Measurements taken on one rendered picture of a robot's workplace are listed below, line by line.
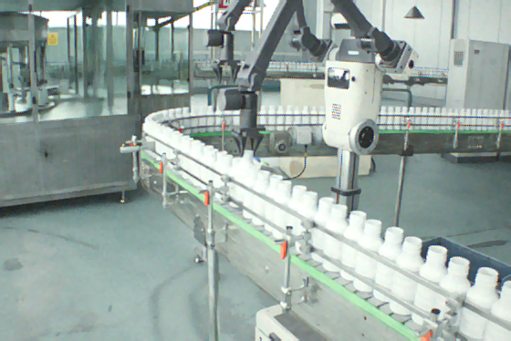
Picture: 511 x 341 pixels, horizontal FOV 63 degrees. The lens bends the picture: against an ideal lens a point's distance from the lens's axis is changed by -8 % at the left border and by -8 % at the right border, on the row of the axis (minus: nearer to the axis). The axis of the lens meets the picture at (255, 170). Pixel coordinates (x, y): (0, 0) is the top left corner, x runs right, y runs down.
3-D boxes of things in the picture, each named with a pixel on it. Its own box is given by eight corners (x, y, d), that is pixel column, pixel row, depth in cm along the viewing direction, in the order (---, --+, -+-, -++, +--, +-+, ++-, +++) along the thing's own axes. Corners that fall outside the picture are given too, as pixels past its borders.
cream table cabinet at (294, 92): (350, 163, 643) (356, 80, 613) (370, 175, 584) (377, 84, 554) (276, 166, 619) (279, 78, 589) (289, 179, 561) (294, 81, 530)
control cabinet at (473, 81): (476, 155, 730) (489, 41, 681) (496, 161, 683) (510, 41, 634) (438, 156, 712) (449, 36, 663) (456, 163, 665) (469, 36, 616)
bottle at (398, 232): (397, 291, 102) (407, 225, 97) (400, 304, 96) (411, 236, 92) (371, 289, 103) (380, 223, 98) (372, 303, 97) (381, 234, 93)
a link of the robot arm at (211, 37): (236, 16, 177) (225, 18, 184) (210, 15, 171) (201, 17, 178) (235, 46, 180) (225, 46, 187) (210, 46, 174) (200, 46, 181)
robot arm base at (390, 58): (391, 42, 174) (380, 67, 174) (380, 30, 170) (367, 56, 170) (408, 42, 167) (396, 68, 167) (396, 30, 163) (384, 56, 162)
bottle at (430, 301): (436, 314, 92) (449, 243, 88) (441, 329, 86) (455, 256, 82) (409, 312, 93) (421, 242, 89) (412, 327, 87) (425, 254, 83)
